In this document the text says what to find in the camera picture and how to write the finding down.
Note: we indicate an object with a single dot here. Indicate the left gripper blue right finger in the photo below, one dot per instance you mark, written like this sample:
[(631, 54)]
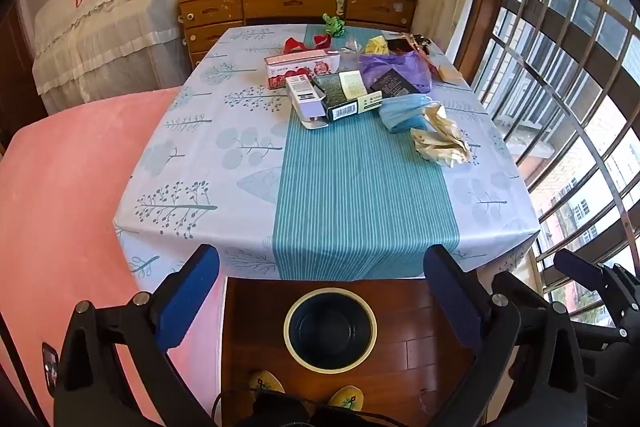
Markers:
[(458, 294)]

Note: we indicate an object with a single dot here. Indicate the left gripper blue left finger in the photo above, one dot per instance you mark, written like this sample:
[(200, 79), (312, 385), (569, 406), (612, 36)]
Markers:
[(181, 295)]

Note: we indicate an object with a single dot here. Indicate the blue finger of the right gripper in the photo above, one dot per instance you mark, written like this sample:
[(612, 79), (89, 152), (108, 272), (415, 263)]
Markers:
[(579, 270)]

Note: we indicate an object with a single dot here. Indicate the beige paper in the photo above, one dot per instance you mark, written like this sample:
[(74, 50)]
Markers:
[(440, 140)]

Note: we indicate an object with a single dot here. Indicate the blue face mask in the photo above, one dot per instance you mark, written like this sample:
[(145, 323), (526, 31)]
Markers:
[(405, 112)]

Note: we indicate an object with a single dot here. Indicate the black booklet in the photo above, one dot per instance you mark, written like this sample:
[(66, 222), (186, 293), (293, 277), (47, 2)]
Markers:
[(391, 84)]

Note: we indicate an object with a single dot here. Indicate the white blue small box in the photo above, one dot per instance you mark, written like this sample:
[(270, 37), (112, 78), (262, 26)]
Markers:
[(307, 102)]

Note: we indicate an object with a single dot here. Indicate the dark green cracker box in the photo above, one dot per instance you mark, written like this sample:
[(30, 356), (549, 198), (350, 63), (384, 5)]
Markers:
[(344, 94)]

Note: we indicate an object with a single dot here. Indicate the purple plastic bag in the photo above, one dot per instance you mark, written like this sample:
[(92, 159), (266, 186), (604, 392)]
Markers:
[(409, 66)]

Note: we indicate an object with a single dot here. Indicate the yellow paper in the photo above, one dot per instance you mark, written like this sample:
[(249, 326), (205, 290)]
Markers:
[(377, 46)]

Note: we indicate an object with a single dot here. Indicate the clear plastic wrapper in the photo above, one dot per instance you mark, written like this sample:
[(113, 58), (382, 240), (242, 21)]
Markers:
[(351, 46)]

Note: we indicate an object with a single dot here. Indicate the green paper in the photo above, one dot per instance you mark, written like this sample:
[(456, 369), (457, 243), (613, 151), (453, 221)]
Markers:
[(335, 25)]

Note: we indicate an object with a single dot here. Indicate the dark floral wrapper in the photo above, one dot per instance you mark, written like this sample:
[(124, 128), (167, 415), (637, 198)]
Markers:
[(417, 42)]

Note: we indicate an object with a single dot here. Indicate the blue trash bin cream rim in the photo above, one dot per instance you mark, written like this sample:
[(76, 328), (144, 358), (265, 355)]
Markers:
[(330, 330)]

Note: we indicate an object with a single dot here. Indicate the left yellow knitted slipper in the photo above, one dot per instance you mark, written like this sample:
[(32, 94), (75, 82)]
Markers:
[(264, 381)]

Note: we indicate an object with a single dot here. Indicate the yellow knitted slipper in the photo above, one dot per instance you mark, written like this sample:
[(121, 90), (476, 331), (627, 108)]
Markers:
[(349, 397), (264, 381)]

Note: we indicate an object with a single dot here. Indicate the blue white patterned tablecloth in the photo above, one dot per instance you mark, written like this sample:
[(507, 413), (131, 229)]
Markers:
[(230, 165)]

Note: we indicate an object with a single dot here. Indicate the right yellow knitted slipper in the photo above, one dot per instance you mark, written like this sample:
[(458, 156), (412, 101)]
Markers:
[(349, 397)]

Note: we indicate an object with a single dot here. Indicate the white lace covered cabinet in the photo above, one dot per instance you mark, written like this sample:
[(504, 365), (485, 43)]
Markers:
[(88, 50)]

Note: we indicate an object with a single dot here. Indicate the wooden desk with drawers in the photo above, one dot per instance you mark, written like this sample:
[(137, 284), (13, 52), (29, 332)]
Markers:
[(205, 21)]

